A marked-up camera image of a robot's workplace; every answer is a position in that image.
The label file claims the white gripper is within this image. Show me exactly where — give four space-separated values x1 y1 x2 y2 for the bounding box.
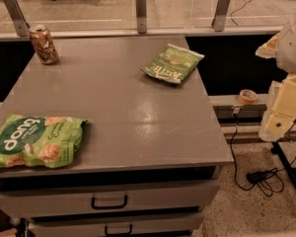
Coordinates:
256 31 296 142

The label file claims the green rice chip bag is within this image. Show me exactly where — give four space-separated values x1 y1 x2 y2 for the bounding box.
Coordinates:
0 115 86 168

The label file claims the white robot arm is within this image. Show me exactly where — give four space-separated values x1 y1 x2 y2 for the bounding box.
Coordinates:
256 11 296 142

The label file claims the green kettle chip bag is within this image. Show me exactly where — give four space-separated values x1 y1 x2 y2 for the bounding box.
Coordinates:
142 43 204 85

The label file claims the orange soda can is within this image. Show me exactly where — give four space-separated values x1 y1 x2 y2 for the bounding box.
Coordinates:
29 25 59 65

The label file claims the orange tape roll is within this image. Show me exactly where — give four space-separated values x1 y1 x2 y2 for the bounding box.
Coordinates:
239 89 258 105

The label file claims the black stand leg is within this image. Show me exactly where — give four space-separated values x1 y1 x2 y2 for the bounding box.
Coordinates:
271 142 296 191

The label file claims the grey lower drawer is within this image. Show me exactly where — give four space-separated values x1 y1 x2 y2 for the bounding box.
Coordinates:
29 212 203 237

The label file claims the grey drawer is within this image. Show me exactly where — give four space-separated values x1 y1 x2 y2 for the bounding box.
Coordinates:
0 180 220 218
29 212 203 237

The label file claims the grey upper drawer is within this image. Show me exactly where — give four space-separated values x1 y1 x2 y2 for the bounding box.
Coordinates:
0 180 220 218

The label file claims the right metal bracket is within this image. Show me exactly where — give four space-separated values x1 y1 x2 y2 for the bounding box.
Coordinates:
211 0 231 32

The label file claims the metal bracket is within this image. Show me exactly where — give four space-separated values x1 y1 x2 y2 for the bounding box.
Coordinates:
3 0 30 37
135 0 147 34
211 0 231 32

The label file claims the black floor cable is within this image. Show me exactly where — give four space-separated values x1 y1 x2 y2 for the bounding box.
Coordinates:
229 0 270 27

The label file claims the black power cable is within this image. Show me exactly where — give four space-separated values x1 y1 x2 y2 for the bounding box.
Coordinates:
229 115 296 198

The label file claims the middle metal bracket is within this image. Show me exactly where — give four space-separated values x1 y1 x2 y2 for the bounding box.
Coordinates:
135 0 147 34

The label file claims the left metal bracket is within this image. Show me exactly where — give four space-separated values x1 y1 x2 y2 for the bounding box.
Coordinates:
3 0 30 37

